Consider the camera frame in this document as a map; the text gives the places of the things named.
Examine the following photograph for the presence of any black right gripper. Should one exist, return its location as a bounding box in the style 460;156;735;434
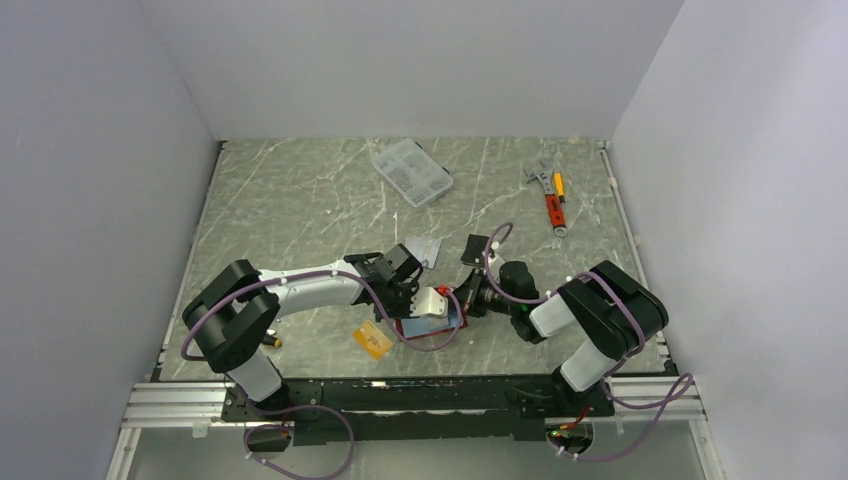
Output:
448;269;518;318

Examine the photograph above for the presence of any red leather card holder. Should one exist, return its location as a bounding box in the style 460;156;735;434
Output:
395;309;468;340

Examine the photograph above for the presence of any single gold credit card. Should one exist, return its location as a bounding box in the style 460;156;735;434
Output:
352;320;394;361

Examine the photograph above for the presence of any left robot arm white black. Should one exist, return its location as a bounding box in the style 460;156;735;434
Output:
180;244;423;420

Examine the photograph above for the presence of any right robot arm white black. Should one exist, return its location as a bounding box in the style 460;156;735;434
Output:
457;260;669;415

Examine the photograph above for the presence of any red adjustable wrench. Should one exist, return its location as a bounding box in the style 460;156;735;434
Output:
523;160;567;238

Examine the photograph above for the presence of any clear plastic screw box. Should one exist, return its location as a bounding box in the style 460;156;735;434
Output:
371;138;454;208

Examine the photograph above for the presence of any black yellow screwdriver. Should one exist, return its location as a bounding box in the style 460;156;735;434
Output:
262;334;282;349

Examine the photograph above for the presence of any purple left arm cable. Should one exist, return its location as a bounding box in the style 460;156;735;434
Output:
181;268;465;362

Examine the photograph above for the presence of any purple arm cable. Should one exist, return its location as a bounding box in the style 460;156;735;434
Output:
483;221;694;464
181;268;465;362

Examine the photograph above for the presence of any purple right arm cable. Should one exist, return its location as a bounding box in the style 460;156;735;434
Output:
483;221;694;464

